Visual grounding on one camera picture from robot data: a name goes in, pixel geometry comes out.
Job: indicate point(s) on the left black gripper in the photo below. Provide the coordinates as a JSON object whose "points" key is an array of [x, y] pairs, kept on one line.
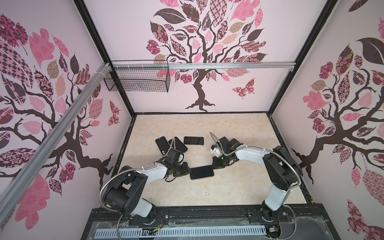
{"points": [[185, 171]]}

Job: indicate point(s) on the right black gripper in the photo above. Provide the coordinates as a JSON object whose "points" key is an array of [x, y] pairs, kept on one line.
{"points": [[216, 165]]}

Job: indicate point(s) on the purple smartphone black screen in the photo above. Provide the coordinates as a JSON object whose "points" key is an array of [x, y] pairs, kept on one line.
{"points": [[201, 172]]}

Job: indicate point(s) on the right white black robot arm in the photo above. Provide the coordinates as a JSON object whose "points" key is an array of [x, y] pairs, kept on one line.
{"points": [[273, 203]]}

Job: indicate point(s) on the black phone rightmost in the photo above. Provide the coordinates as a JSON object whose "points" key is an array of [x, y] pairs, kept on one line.
{"points": [[234, 143]]}

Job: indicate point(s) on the black phone case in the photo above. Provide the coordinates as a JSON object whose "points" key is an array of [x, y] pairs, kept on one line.
{"points": [[163, 145], [176, 144]]}

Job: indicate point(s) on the black phone case leftmost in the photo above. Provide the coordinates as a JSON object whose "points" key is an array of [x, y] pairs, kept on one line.
{"points": [[163, 145]]}

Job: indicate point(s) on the black phone case horizontal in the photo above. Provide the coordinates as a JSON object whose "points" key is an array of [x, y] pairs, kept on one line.
{"points": [[194, 141]]}

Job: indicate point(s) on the right metal flexible conduit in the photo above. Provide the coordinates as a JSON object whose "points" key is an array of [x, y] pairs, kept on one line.
{"points": [[284, 172]]}

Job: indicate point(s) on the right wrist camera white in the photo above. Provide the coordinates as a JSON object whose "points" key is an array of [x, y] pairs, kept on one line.
{"points": [[215, 150]]}

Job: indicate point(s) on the white slotted cable duct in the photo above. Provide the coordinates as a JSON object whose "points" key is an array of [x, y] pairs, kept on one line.
{"points": [[187, 232]]}

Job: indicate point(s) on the black wire basket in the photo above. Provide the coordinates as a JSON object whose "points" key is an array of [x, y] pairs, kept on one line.
{"points": [[139, 76]]}

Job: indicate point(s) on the aluminium rail back horizontal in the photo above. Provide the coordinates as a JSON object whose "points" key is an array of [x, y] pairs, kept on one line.
{"points": [[203, 66]]}

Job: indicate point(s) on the black base frame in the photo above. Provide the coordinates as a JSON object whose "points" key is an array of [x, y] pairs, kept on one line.
{"points": [[294, 222]]}

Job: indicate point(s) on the aluminium rail left diagonal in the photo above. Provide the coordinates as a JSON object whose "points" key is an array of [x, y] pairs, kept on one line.
{"points": [[23, 180]]}

